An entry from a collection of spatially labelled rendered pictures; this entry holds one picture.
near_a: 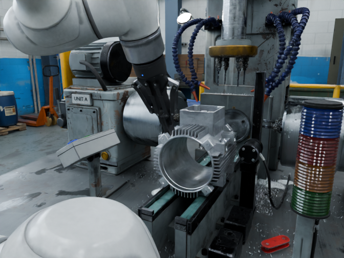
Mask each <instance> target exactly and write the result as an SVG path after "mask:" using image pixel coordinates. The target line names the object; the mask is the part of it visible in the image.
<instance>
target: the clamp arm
mask: <svg viewBox="0 0 344 258"><path fill-rule="evenodd" d="M265 83H266V71H256V72H255V84H254V99H253V114H252V129H251V138H255V139H258V140H260V141H261V135H262V123H263V109H264V96H265Z"/></svg>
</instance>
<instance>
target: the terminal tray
mask: <svg viewBox="0 0 344 258"><path fill-rule="evenodd" d="M224 116H225V107H224V106H214V105H198V104H194V105H192V106H189V107H186V108H184V109H182V110H180V127H181V126H183V125H186V124H187V125H188V124H193V125H194V124H196V125H198V124H199V126H200V125H202V127H204V126H205V129H206V128H208V133H209V134H210V135H211V136H214V137H215V136H216V135H218V134H219V133H220V132H221V131H222V130H223V126H224V123H225V118H224Z"/></svg>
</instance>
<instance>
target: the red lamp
mask: <svg viewBox="0 0 344 258"><path fill-rule="evenodd" d="M298 137H299V138H298V145H297V146H298V147H297V154H296V155H297V156H296V158H297V159H298V160H299V161H300V162H303V163H306V164H309V165H314V166H332V165H335V164H336V161H337V154H338V148H339V141H340V140H339V139H340V137H338V138H334V139H322V138H313V137H308V136H305V135H302V134H301V133H299V136H298Z"/></svg>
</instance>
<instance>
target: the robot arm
mask: <svg viewBox="0 0 344 258"><path fill-rule="evenodd" d="M3 24H4V32H5V35H6V37H7V39H8V41H9V42H10V43H11V45H12V46H14V47H15V48H16V49H18V50H19V51H21V52H23V53H24V54H27V55H33V56H48V55H55V54H60V53H64V52H68V51H72V50H75V49H78V48H81V47H84V46H87V45H89V44H91V43H93V42H95V41H97V40H100V39H104V38H109V37H119V41H120V43H121V45H122V48H123V51H124V53H125V56H126V59H127V60H128V61H129V62H130V63H132V66H133V69H134V72H135V74H136V76H137V78H136V79H135V81H134V82H133V83H132V84H131V86H132V87H133V88H134V89H135V90H136V91H137V93H138V94H139V96H140V98H141V99H142V101H143V103H144V104H145V106H146V107H147V109H148V111H149V112H150V113H151V114H153V113H154V114H156V115H157V116H158V119H159V121H160V123H161V124H162V125H163V128H164V131H165V133H167V132H168V133H169V135H170V136H171V135H172V131H173V130H175V128H174V124H173V123H174V117H173V116H174V115H175V113H176V112H177V110H178V87H179V85H180V83H181V81H180V80H176V81H174V80H173V79H171V78H170V75H169V74H168V72H167V70H166V63H165V59H164V55H163V52H164V50H165V47H164V43H163V39H162V35H161V29H160V27H159V22H158V5H157V0H13V6H12V7H11V8H10V9H9V10H8V12H7V13H6V15H5V17H4V21H3ZM167 84H169V89H170V90H171V91H170V100H169V97H168V93H167ZM151 106H152V107H151ZM0 258H160V255H159V252H158V250H157V247H156V245H155V242H154V240H153V238H152V236H151V234H150V232H149V230H148V228H147V226H146V225H145V223H144V222H143V221H142V220H141V218H140V217H139V216H138V215H137V214H135V213H134V212H133V211H131V210H130V209H129V208H128V207H126V206H125V205H123V204H121V203H119V202H117V201H114V200H111V199H106V198H100V197H81V198H73V199H69V200H65V201H62V202H59V203H56V204H54V205H52V206H49V207H47V208H44V209H42V210H40V211H38V212H36V213H35V214H33V215H32V216H30V217H29V218H28V219H26V220H25V221H24V222H23V223H22V224H21V225H19V226H18V227H17V228H16V230H15V231H14V232H13V233H12V234H11V235H10V236H4V235H0Z"/></svg>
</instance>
